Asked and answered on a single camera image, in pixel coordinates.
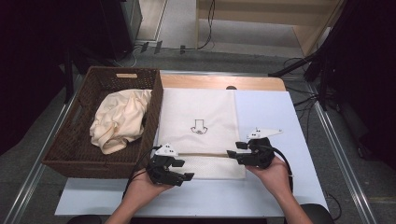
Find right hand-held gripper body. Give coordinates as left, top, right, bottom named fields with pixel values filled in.
left=236, top=127, right=284, bottom=170

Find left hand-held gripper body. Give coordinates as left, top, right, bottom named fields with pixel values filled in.
left=145, top=143, right=185, bottom=187

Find white mesh laundry bag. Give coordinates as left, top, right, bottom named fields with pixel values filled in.
left=157, top=88, right=247, bottom=180

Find cream garment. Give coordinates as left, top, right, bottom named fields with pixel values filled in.
left=89, top=89, right=153, bottom=156

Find brown wicker basket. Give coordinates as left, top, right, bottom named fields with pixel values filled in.
left=41, top=65, right=164, bottom=180

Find person's left hand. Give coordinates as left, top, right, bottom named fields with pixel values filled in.
left=125, top=169, right=174, bottom=209

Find person's right hand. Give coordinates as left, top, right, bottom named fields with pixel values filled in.
left=245, top=155, right=294, bottom=200

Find black chair part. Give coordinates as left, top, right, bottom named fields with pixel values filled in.
left=300, top=203, right=335, bottom=224
left=66, top=214, right=103, bottom=224

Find black stand leg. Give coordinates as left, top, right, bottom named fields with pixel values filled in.
left=268, top=46, right=331, bottom=78

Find light wooden shelf unit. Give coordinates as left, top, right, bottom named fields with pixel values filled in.
left=195, top=0, right=347, bottom=57

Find dark curtain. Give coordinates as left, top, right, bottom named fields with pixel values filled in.
left=323, top=0, right=396, bottom=171
left=0, top=0, right=76, bottom=157

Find black cabinet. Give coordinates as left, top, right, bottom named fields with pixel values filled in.
left=71, top=0, right=144, bottom=62

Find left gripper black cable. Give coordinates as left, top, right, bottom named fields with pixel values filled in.
left=121, top=145, right=163, bottom=200

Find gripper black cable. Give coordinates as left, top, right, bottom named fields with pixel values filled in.
left=121, top=145, right=163, bottom=200
left=264, top=144, right=295, bottom=194

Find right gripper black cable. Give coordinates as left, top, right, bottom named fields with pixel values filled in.
left=264, top=144, right=295, bottom=194

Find black floor cables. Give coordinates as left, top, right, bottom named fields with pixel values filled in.
left=283, top=57, right=321, bottom=138

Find metal floor rail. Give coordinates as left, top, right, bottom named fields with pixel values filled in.
left=312, top=101, right=377, bottom=224
left=3, top=74, right=85, bottom=224

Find black hanging cable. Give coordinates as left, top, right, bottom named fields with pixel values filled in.
left=197, top=0, right=217, bottom=50

